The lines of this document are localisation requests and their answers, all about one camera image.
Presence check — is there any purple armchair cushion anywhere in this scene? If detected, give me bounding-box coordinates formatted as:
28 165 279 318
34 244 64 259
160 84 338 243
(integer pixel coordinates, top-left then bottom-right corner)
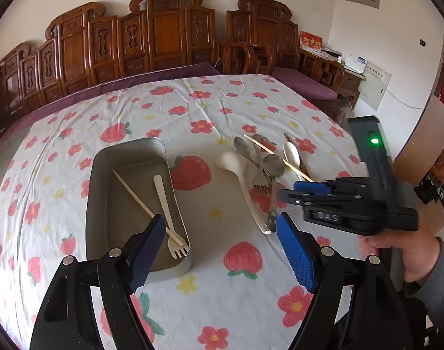
273 67 341 100

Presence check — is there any light wooden chopstick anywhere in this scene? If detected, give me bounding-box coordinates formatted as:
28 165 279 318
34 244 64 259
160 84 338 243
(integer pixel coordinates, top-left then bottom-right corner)
112 169 189 246
244 134 314 183

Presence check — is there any carved wooden armchair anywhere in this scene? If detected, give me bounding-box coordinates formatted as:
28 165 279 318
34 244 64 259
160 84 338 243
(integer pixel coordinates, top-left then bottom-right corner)
227 0 346 92

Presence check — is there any plain metal spoon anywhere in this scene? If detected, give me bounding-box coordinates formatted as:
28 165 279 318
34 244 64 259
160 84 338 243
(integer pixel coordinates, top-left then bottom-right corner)
234 136 261 170

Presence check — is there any person's right forearm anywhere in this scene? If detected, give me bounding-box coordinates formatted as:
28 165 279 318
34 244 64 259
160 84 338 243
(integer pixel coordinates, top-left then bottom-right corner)
404 237 444 321

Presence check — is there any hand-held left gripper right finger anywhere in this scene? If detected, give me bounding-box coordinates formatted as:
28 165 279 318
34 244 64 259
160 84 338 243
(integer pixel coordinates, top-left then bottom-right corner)
276 211 414 350

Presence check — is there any brown cardboard board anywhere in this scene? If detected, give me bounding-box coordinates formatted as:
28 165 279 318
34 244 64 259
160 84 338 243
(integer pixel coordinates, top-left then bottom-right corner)
393 97 444 186

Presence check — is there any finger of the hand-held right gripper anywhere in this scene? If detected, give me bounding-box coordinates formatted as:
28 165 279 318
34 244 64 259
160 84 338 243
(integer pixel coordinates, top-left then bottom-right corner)
278 190 354 209
294 177 370 195

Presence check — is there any white box device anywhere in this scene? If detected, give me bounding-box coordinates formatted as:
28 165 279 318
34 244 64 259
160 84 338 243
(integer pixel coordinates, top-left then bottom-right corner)
344 55 368 74

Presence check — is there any carved wooden bench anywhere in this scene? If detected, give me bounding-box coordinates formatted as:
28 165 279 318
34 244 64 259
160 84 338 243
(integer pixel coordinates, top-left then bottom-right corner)
0 0 277 128

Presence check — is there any wooden side table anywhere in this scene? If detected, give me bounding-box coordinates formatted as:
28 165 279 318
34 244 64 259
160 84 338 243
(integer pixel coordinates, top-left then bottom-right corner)
339 69 365 108

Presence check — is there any white plastic fork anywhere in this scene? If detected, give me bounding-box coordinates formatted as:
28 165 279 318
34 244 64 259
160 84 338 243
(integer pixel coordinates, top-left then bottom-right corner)
153 175 190 259

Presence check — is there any metal fork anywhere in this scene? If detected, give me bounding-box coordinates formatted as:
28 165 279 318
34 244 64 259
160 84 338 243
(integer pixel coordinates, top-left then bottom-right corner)
252 134 271 195

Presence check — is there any white ladle spoon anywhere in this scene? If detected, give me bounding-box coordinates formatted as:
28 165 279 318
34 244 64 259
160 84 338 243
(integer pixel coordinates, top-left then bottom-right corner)
215 150 277 235

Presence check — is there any red card box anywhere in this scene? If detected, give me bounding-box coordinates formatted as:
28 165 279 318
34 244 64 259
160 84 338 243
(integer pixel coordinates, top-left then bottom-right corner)
300 31 323 52

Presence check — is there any wooden lattice cabinet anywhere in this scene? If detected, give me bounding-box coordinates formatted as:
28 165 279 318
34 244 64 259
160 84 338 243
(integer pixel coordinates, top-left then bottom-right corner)
426 146 444 205

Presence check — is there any white wall panel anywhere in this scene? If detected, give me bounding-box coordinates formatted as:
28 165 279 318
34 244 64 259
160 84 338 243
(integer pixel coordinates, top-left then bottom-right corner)
358 62 392 111

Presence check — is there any metal tray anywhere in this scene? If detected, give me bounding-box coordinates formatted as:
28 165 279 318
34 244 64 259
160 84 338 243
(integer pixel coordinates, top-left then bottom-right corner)
85 136 193 273

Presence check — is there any floral strawberry tablecloth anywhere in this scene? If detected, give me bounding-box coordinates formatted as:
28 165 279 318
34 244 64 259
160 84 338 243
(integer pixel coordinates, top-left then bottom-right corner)
0 75 398 350

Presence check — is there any person's right hand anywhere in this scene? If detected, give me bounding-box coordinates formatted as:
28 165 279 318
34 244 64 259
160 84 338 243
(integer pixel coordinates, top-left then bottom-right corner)
358 231 440 283

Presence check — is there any metal spoon with face handle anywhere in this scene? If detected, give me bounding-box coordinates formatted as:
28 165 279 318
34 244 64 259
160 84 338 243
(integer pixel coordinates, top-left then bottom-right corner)
262 154 284 228

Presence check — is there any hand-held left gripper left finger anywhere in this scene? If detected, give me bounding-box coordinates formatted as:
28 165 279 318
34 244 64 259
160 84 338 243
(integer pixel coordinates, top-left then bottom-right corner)
29 214 166 350

